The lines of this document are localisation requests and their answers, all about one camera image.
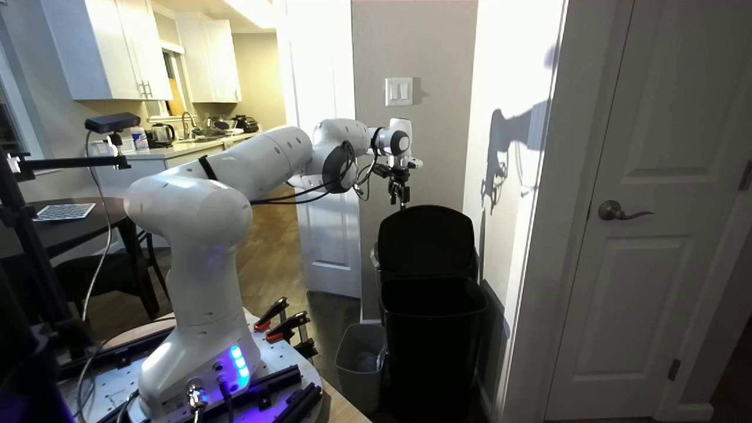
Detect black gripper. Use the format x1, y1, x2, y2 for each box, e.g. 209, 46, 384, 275
373, 154, 423, 209

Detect black bin lid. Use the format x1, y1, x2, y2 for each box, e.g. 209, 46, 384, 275
376, 205, 478, 288

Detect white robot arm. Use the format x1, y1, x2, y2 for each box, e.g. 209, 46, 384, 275
125, 118, 414, 423

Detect black bin body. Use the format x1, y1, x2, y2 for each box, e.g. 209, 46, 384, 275
384, 276, 487, 423

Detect small grey wastebasket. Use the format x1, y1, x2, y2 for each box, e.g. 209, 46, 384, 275
337, 325, 385, 414

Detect black orange clamp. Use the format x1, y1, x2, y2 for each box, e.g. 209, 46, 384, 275
255, 296, 290, 330
265, 309, 310, 342

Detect hallway white door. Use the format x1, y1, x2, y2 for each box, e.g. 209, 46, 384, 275
277, 0, 363, 298

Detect white panel door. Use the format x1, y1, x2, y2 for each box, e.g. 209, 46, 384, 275
546, 0, 752, 420

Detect dark side table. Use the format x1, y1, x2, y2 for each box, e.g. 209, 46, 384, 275
0, 198, 159, 322

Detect white kitchen cabinets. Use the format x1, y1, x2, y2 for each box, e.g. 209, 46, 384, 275
37, 0, 243, 103

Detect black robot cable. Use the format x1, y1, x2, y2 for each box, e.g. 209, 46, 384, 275
248, 154, 394, 209

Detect white light switch plate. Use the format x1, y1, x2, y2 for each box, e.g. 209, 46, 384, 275
384, 77, 414, 107

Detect door lever handle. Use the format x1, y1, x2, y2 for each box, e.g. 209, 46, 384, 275
597, 199, 647, 220

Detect black camera on stand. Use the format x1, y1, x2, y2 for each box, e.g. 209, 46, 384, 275
85, 113, 142, 146

